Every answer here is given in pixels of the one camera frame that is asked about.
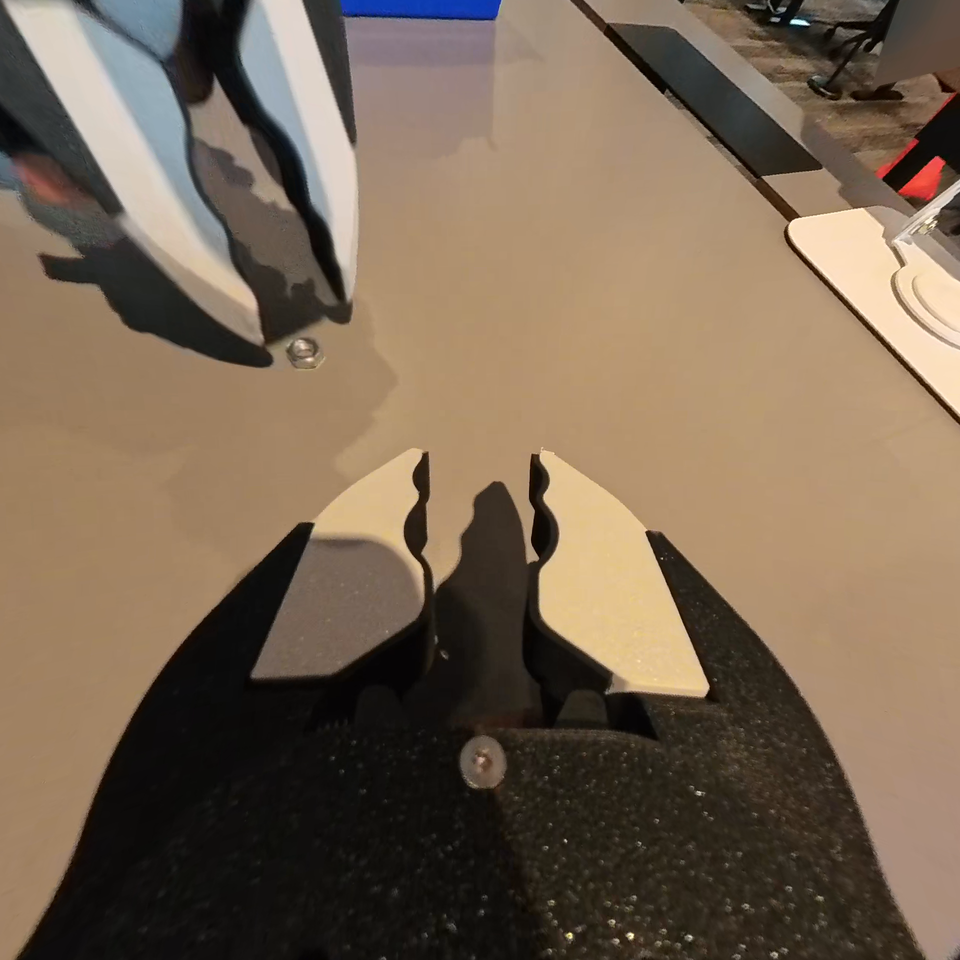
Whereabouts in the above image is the large blue plastic bin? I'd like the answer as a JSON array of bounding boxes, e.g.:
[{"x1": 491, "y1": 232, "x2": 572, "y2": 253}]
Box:
[{"x1": 341, "y1": 0, "x2": 504, "y2": 22}]

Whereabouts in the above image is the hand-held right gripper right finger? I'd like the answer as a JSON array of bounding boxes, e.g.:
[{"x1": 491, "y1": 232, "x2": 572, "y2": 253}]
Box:
[{"x1": 525, "y1": 447, "x2": 712, "y2": 703}]

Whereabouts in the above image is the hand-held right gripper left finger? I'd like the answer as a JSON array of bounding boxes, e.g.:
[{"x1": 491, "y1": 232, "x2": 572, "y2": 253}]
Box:
[{"x1": 249, "y1": 447, "x2": 436, "y2": 694}]

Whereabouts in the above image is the white base document stand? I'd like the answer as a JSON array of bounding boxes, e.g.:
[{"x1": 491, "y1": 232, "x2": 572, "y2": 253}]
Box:
[{"x1": 786, "y1": 165, "x2": 960, "y2": 421}]

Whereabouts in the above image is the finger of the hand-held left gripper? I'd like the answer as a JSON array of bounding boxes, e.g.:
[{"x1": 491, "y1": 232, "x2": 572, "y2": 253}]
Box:
[
  {"x1": 0, "y1": 0, "x2": 286, "y2": 349},
  {"x1": 210, "y1": 0, "x2": 363, "y2": 325}
]

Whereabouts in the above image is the small orange object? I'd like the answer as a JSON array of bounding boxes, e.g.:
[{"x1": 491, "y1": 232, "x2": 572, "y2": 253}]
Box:
[{"x1": 882, "y1": 93, "x2": 960, "y2": 204}]

